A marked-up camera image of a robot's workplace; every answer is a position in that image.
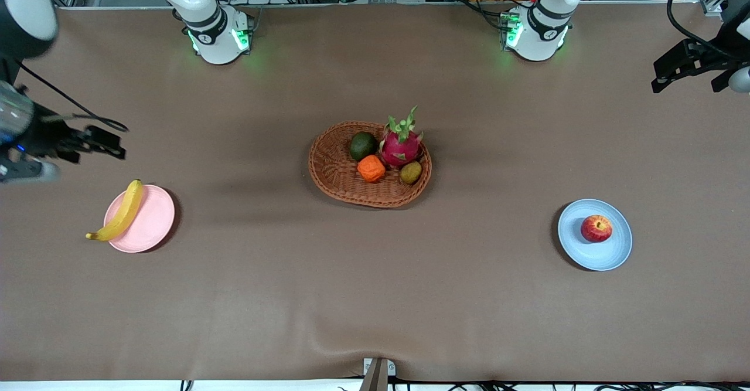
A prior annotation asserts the yellow banana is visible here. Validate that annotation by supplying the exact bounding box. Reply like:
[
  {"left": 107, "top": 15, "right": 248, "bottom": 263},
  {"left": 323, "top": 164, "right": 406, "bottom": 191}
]
[{"left": 86, "top": 179, "right": 145, "bottom": 242}]

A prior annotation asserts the red apple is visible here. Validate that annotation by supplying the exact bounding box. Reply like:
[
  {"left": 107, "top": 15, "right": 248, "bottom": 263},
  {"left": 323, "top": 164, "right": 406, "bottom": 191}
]
[{"left": 581, "top": 215, "right": 613, "bottom": 243}]

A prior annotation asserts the pink plate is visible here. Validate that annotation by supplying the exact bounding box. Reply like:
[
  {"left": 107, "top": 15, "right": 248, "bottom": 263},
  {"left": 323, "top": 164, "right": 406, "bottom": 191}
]
[{"left": 104, "top": 185, "right": 176, "bottom": 254}]

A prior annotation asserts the light blue plate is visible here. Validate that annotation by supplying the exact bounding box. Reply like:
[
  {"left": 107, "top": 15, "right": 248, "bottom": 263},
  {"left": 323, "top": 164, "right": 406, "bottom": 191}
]
[{"left": 557, "top": 199, "right": 633, "bottom": 272}]

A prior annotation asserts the brown wicker basket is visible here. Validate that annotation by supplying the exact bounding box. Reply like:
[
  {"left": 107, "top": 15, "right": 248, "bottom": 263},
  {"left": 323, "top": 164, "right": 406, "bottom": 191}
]
[{"left": 308, "top": 121, "right": 432, "bottom": 209}]

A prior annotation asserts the dark green avocado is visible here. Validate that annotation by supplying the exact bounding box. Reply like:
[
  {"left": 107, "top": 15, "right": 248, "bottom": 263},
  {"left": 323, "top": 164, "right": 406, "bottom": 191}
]
[{"left": 350, "top": 132, "right": 379, "bottom": 162}]

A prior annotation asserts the orange tangerine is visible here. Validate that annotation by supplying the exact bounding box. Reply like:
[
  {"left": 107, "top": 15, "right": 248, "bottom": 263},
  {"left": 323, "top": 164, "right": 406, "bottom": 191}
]
[{"left": 357, "top": 155, "right": 386, "bottom": 183}]

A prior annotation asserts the pink dragon fruit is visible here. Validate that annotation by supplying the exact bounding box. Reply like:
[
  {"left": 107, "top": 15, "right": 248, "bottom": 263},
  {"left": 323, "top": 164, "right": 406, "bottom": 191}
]
[{"left": 380, "top": 106, "right": 424, "bottom": 168}]

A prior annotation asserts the brown table cloth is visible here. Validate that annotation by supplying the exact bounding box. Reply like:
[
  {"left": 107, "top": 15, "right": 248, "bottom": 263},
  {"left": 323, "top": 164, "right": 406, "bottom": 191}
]
[{"left": 0, "top": 3, "right": 750, "bottom": 383}]

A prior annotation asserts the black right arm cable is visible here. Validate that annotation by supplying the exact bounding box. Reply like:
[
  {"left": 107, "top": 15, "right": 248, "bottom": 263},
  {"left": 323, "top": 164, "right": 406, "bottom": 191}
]
[{"left": 15, "top": 60, "right": 130, "bottom": 135}]

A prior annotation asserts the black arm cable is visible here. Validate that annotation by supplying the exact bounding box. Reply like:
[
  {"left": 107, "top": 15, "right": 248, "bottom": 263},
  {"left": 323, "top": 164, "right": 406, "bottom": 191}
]
[
  {"left": 15, "top": 60, "right": 130, "bottom": 135},
  {"left": 666, "top": 0, "right": 750, "bottom": 62}
]

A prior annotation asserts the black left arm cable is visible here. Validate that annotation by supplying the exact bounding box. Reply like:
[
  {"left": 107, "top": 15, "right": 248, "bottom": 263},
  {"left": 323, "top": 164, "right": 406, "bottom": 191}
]
[{"left": 666, "top": 0, "right": 750, "bottom": 62}]

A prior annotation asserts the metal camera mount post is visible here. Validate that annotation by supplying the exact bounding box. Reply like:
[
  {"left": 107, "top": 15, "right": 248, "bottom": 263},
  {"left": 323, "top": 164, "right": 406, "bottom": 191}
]
[{"left": 359, "top": 358, "right": 397, "bottom": 391}]

